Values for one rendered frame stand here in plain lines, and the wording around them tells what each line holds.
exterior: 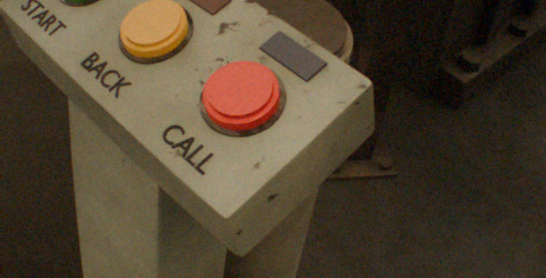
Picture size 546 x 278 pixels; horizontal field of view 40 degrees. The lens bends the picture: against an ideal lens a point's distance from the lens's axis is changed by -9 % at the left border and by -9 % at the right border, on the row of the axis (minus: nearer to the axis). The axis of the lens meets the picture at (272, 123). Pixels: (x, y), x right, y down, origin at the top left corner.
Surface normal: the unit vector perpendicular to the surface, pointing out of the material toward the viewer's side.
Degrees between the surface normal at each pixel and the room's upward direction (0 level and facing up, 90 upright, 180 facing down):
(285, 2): 0
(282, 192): 90
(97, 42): 20
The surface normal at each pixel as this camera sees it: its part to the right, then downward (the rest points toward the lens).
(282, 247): 0.52, 0.62
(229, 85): -0.12, -0.55
